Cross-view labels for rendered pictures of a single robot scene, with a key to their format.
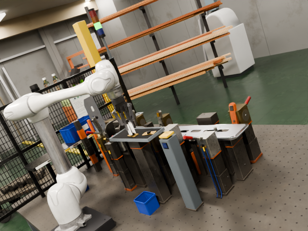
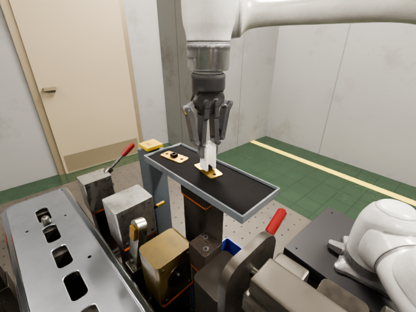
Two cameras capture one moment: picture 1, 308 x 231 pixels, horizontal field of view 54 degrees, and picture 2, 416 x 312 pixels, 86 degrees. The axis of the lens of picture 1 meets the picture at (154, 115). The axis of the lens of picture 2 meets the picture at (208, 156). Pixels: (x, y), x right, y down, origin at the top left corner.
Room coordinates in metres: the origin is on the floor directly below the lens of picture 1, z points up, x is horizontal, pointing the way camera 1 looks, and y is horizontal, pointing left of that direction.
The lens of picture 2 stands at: (2.21, 0.11, 1.46)
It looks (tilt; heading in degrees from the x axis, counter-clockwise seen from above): 26 degrees down; 175
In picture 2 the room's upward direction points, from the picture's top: straight up
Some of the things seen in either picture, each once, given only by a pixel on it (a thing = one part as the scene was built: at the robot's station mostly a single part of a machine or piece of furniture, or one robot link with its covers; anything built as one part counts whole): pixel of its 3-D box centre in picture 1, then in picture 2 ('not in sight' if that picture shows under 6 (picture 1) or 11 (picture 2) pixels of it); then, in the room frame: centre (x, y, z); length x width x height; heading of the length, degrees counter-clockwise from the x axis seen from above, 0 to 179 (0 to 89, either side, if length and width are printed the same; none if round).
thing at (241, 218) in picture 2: (135, 134); (203, 172); (1.70, 0.14, 1.16); 0.37 x 0.14 x 0.02; 40
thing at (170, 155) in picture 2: (148, 132); (174, 155); (1.61, 0.06, 1.17); 0.08 x 0.04 x 0.01; 49
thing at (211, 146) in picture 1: (214, 165); (108, 215); (1.52, -0.21, 0.88); 0.12 x 0.07 x 0.36; 130
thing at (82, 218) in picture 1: (74, 220); (362, 257); (1.70, 0.70, 0.79); 0.22 x 0.18 x 0.06; 47
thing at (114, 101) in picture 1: (119, 104); (208, 93); (1.69, 0.16, 1.36); 0.08 x 0.07 x 0.09; 119
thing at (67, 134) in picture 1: (79, 128); not in sight; (2.72, 0.68, 1.09); 0.30 x 0.17 x 0.13; 137
